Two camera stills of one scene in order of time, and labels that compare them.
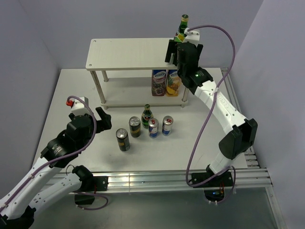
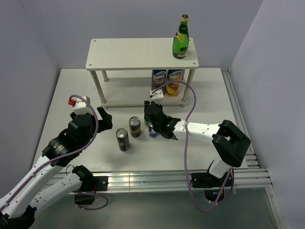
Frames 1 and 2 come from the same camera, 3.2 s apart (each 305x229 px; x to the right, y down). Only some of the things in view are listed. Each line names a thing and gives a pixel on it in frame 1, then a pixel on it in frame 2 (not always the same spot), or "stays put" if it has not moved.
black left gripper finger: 106,119 stays put
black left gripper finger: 103,124 stays put
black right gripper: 172,48 → 147,102
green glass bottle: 180,36 stays put
